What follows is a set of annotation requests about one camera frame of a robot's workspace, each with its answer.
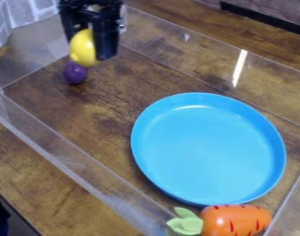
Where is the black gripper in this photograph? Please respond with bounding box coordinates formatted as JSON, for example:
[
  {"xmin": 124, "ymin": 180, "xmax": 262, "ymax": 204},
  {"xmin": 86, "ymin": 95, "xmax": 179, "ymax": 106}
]
[{"xmin": 58, "ymin": 0, "xmax": 124, "ymax": 61}]

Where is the yellow toy lemon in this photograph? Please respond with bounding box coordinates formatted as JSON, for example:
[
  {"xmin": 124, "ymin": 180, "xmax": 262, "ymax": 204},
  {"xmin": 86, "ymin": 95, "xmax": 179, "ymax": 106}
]
[{"xmin": 70, "ymin": 29, "xmax": 98, "ymax": 67}]

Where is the blue round tray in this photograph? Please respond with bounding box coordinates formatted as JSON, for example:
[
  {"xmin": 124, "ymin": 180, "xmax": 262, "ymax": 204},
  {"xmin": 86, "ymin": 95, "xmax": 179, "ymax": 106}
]
[{"xmin": 132, "ymin": 92, "xmax": 287, "ymax": 206}]

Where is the purple toy eggplant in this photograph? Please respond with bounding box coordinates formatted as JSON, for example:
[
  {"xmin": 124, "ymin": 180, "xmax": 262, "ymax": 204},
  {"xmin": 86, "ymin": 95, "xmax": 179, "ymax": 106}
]
[{"xmin": 62, "ymin": 61, "xmax": 88, "ymax": 84}]

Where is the grey patterned curtain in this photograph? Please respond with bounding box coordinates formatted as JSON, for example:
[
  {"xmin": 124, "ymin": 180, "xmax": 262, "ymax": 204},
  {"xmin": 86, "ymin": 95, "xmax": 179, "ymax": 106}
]
[{"xmin": 0, "ymin": 0, "xmax": 60, "ymax": 48}]

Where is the orange toy carrot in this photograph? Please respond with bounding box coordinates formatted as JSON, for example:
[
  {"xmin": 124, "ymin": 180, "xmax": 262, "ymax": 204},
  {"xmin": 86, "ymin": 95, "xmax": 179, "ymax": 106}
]
[{"xmin": 167, "ymin": 204, "xmax": 272, "ymax": 236}]

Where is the clear acrylic enclosure wall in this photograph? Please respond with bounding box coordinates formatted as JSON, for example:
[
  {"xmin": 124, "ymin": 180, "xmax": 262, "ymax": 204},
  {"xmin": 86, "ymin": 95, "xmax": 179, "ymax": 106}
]
[{"xmin": 0, "ymin": 0, "xmax": 300, "ymax": 236}]

